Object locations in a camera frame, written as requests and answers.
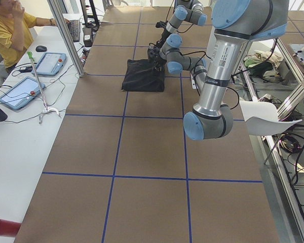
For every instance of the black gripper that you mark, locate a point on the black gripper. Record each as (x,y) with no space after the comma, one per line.
(157,61)
(164,33)

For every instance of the black graphic t-shirt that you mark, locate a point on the black graphic t-shirt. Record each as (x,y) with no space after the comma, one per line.
(143,76)

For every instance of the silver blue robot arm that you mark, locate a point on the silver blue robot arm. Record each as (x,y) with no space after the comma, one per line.
(234,23)
(188,11)

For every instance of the pile of clothes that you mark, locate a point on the pile of clothes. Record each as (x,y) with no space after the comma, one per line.
(259,64)

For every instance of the black keyboard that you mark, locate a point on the black keyboard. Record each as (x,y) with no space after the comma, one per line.
(74,30)

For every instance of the brown paper table cover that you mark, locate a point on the brown paper table cover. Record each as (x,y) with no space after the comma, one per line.
(121,168)

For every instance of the white plastic chair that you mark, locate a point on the white plastic chair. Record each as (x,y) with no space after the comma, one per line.
(261,119)

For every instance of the black computer mouse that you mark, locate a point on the black computer mouse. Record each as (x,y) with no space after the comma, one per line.
(40,48)

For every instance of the blue teach pendant tablet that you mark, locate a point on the blue teach pendant tablet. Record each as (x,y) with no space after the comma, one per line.
(20,94)

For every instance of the person in yellow shirt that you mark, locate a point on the person in yellow shirt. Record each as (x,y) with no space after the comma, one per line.
(15,36)

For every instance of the red cylinder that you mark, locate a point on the red cylinder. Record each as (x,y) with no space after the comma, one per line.
(9,228)

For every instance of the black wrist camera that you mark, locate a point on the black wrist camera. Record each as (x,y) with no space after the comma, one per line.
(160,24)

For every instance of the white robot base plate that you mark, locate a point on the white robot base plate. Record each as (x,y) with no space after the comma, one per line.
(194,82)

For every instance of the aluminium frame post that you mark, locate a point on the aluminium frame post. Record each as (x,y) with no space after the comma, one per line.
(62,26)

